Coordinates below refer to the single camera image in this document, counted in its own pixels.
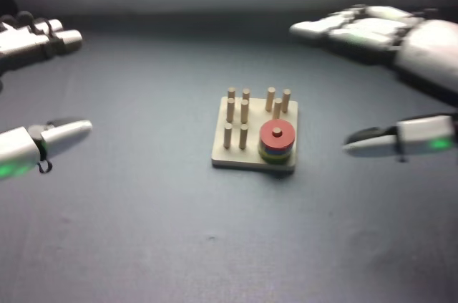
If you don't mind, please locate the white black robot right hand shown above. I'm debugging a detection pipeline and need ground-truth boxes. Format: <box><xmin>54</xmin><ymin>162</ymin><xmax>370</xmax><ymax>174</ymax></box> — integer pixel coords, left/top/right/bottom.
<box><xmin>288</xmin><ymin>0</ymin><xmax>458</xmax><ymax>161</ymax></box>

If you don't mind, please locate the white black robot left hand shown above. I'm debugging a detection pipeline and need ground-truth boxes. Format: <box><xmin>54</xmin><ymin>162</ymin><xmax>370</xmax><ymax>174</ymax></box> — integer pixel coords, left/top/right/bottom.
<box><xmin>0</xmin><ymin>11</ymin><xmax>93</xmax><ymax>181</ymax></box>

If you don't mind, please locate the red wooden stacking ring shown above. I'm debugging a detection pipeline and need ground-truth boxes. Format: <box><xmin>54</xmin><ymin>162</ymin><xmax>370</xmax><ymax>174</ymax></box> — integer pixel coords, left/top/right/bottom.
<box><xmin>260</xmin><ymin>120</ymin><xmax>296</xmax><ymax>151</ymax></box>

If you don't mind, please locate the wooden peg board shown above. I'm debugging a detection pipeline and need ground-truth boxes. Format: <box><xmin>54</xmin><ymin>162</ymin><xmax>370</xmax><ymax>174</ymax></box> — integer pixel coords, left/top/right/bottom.
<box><xmin>210</xmin><ymin>87</ymin><xmax>299</xmax><ymax>174</ymax></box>

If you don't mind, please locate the grey table cloth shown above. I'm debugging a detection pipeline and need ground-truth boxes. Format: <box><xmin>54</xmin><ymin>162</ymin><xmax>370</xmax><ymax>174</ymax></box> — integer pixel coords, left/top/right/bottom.
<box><xmin>0</xmin><ymin>27</ymin><xmax>458</xmax><ymax>303</ymax></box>

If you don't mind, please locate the thin black cable loop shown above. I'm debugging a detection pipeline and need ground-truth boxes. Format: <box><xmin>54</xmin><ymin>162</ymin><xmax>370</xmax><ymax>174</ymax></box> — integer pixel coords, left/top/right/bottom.
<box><xmin>36</xmin><ymin>158</ymin><xmax>54</xmax><ymax>175</ymax></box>

